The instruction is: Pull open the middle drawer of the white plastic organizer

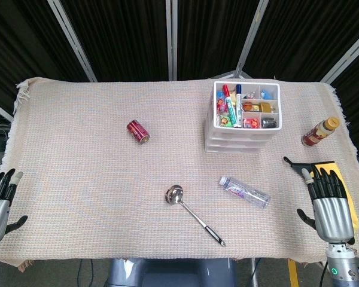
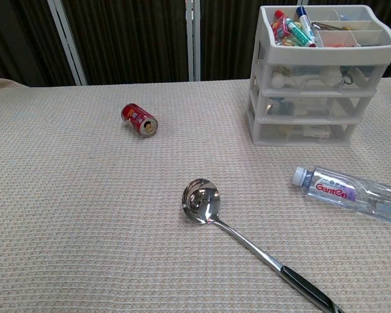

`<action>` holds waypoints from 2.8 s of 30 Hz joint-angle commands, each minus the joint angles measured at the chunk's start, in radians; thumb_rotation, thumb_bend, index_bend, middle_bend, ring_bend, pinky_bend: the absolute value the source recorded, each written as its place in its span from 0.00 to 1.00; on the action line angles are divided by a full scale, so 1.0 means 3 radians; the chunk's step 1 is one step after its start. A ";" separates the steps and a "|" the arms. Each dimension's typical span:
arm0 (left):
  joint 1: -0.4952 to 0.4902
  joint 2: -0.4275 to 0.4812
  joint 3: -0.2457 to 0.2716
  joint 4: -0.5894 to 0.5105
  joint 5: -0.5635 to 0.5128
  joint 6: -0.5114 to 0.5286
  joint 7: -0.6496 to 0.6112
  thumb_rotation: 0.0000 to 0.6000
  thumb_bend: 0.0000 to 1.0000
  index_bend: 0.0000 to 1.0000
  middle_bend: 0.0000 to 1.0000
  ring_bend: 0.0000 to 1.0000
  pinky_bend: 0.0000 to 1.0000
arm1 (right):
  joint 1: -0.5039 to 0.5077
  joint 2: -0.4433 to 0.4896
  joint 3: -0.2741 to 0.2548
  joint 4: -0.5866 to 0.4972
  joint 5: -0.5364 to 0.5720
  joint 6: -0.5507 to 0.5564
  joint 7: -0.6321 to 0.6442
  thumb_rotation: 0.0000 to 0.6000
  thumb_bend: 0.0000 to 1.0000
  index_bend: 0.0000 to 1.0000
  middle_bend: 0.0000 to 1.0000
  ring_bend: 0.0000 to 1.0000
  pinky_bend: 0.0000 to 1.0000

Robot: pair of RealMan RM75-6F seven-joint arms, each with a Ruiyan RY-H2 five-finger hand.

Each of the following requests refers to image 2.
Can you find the clear plastic drawer with ball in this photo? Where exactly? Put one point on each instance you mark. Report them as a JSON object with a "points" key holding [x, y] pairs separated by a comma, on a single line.
{"points": [[312, 83]]}

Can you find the white object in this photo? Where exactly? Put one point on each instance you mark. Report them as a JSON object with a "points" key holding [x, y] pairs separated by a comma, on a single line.
{"points": [[332, 76]]}

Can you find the white plastic drawer organizer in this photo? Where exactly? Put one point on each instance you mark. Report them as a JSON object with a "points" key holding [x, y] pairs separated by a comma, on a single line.
{"points": [[326, 53]]}

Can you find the red drink can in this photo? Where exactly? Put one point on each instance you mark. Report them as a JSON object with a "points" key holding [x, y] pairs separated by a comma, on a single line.
{"points": [[138, 119]]}

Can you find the white ping pong ball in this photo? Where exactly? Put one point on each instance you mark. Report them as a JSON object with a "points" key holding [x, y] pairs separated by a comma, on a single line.
{"points": [[277, 81]]}

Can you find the beige woven tablecloth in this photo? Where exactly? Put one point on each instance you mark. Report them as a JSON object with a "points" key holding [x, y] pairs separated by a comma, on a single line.
{"points": [[84, 212]]}

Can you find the clear plastic water bottle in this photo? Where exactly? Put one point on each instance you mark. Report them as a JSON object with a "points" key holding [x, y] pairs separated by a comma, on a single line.
{"points": [[332, 189]]}

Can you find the red snack packet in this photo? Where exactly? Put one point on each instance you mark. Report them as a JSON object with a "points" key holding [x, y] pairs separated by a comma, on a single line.
{"points": [[280, 27]]}

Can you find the green marker red cap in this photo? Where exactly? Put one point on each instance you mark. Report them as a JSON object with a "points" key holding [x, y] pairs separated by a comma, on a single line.
{"points": [[299, 32]]}

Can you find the white marker blue cap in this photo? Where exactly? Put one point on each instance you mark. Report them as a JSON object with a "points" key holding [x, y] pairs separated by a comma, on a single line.
{"points": [[304, 21]]}

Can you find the grey screen frame post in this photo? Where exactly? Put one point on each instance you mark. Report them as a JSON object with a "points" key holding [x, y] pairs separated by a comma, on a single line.
{"points": [[192, 39], [68, 45], [303, 2]]}

